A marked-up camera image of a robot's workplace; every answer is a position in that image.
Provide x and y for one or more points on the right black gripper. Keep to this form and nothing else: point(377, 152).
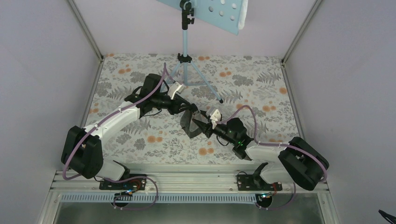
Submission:
point(204, 127)

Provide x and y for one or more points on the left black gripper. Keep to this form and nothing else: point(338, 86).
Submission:
point(176, 104)

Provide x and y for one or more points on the light blue music stand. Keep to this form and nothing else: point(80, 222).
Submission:
point(223, 14)

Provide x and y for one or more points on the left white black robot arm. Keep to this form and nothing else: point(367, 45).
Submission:
point(82, 154)

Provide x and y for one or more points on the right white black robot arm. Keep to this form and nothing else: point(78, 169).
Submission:
point(296, 161)

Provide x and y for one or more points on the floral patterned table mat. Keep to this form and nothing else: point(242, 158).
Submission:
point(251, 86)

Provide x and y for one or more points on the white sheet music paper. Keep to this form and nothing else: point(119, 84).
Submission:
point(243, 14)

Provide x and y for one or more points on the black object at corner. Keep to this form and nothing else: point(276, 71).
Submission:
point(388, 217)

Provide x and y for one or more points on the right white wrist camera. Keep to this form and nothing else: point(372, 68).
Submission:
point(214, 117)

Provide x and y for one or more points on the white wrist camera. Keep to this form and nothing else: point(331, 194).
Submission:
point(214, 117)
point(175, 88)

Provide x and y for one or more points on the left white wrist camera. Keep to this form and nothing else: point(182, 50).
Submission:
point(175, 88)

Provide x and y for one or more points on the aluminium mounting rail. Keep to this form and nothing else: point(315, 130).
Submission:
point(172, 184)

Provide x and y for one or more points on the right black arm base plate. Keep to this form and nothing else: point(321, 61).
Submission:
point(247, 182)

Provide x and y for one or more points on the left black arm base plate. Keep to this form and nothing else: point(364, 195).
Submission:
point(136, 184)

